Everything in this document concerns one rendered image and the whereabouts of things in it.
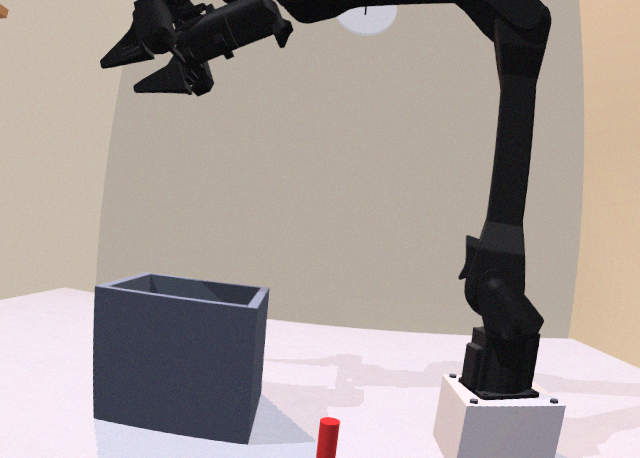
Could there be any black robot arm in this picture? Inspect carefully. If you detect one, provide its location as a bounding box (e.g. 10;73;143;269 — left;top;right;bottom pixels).
223;0;552;401

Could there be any red peg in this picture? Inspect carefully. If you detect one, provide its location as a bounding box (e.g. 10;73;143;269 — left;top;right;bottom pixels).
316;417;340;458

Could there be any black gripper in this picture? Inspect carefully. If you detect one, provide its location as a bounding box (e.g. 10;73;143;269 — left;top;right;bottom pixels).
100;0;239;96

